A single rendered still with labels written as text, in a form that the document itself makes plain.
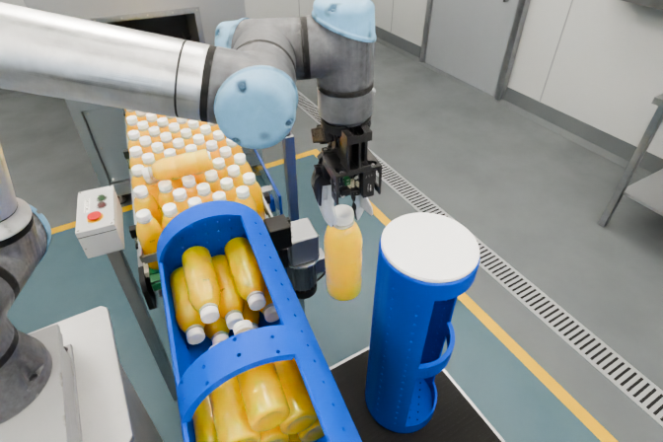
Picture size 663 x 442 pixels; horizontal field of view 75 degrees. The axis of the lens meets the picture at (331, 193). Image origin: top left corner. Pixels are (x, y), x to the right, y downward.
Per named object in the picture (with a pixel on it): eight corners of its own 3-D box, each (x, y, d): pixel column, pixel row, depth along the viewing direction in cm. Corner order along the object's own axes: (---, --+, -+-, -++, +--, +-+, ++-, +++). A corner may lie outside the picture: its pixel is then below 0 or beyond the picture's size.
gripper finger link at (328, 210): (324, 246, 69) (331, 200, 64) (313, 223, 73) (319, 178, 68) (341, 244, 70) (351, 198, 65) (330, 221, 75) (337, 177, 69)
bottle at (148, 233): (146, 258, 136) (128, 214, 125) (169, 251, 139) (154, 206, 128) (151, 273, 131) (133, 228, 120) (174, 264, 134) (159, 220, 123)
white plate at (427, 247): (374, 269, 114) (373, 273, 115) (481, 289, 109) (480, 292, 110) (388, 205, 136) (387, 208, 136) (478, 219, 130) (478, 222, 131)
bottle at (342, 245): (323, 299, 84) (318, 230, 72) (330, 272, 89) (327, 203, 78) (358, 304, 83) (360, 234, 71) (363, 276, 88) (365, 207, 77)
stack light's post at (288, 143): (298, 322, 224) (284, 138, 156) (296, 316, 226) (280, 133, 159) (306, 319, 225) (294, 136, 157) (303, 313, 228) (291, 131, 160)
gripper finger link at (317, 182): (311, 207, 69) (317, 160, 64) (308, 201, 70) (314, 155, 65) (337, 204, 71) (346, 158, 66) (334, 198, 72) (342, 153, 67)
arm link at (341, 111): (310, 80, 59) (364, 70, 61) (312, 110, 62) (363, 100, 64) (328, 103, 54) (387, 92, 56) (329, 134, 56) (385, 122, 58)
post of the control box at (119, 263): (174, 402, 191) (99, 238, 129) (173, 393, 194) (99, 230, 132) (183, 398, 192) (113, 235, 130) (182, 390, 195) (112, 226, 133)
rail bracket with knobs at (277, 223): (266, 257, 137) (263, 234, 130) (260, 243, 142) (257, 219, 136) (296, 249, 140) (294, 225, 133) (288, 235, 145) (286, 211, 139)
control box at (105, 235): (87, 258, 122) (74, 233, 116) (89, 216, 137) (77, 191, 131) (124, 249, 126) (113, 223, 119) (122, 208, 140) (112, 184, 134)
